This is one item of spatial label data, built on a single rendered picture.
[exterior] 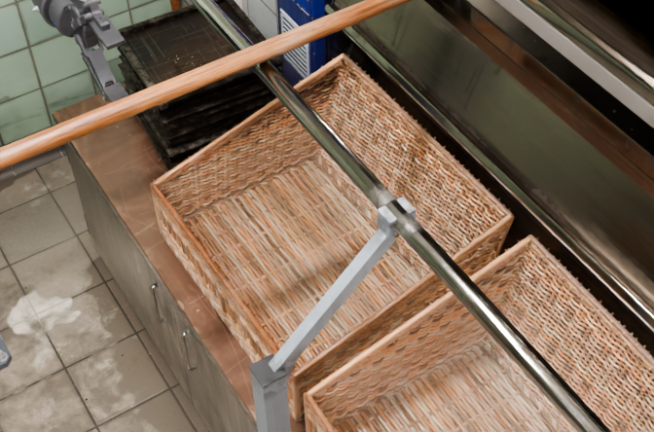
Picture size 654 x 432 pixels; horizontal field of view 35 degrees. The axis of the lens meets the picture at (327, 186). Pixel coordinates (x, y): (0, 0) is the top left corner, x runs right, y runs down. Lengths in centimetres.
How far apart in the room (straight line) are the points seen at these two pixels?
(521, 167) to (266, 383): 59
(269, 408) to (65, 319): 135
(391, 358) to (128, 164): 84
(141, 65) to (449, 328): 86
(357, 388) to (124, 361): 102
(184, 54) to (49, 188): 103
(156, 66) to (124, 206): 31
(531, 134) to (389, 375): 50
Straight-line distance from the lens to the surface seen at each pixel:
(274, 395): 156
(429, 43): 193
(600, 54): 131
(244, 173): 221
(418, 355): 189
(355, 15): 170
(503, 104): 181
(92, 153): 241
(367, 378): 184
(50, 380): 275
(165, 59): 227
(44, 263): 299
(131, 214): 226
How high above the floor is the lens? 224
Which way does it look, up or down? 47 degrees down
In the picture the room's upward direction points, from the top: 1 degrees counter-clockwise
